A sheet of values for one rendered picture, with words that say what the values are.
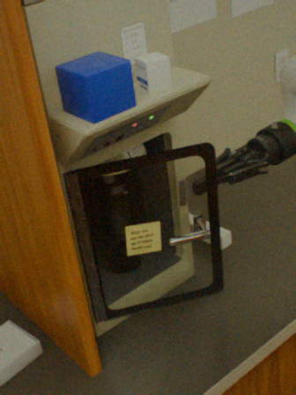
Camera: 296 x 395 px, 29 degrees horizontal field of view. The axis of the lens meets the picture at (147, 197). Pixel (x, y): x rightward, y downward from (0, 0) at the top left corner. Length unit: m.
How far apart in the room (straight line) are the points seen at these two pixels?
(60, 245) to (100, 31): 0.41
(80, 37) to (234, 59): 1.04
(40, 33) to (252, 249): 0.87
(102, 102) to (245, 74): 1.16
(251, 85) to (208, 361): 1.15
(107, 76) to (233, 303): 0.69
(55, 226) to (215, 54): 1.08
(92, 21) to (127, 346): 0.72
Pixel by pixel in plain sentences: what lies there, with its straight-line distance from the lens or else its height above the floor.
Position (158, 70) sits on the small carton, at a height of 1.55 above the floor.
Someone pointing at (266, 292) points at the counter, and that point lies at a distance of 1.49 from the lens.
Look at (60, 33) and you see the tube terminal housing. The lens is 1.09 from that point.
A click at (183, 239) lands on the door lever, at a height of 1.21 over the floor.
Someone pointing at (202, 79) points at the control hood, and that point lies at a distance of 1.18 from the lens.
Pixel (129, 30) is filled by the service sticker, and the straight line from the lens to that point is 1.18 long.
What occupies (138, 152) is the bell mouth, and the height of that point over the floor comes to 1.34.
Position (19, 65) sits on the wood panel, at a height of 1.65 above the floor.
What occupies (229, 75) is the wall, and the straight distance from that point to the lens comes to 2.07.
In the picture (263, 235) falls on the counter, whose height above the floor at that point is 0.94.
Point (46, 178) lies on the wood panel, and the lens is 1.03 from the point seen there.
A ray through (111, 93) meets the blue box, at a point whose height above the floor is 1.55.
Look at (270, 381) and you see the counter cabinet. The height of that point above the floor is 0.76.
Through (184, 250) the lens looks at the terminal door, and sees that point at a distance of 1.30.
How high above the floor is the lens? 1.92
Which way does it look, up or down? 31 degrees down
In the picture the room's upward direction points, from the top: 8 degrees counter-clockwise
